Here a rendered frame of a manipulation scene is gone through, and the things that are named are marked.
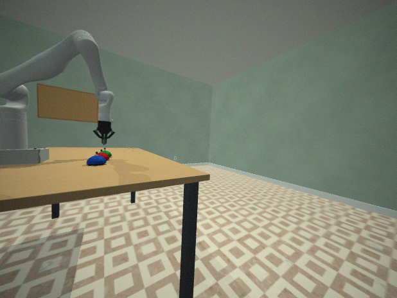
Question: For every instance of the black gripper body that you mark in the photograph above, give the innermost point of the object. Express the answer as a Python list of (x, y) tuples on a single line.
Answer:
[(104, 125)]

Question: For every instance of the red bell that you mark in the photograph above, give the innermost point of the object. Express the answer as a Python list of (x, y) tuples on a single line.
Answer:
[(104, 155)]

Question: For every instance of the blue dome bell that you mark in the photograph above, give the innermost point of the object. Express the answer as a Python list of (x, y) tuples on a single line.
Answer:
[(96, 160)]

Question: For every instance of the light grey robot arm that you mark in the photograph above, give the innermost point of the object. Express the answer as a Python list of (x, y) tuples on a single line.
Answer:
[(45, 66)]

